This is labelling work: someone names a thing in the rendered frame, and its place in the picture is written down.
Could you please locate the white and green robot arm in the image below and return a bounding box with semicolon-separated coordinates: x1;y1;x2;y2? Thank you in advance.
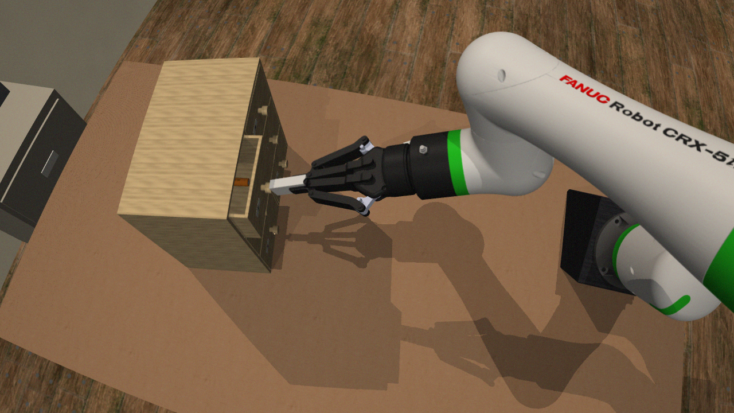
407;32;734;321

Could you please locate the light wooden chest of drawers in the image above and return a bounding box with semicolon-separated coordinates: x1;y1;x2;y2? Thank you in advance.
117;57;288;274

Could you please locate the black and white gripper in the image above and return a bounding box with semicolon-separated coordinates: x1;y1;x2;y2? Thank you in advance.
269;135;416;217

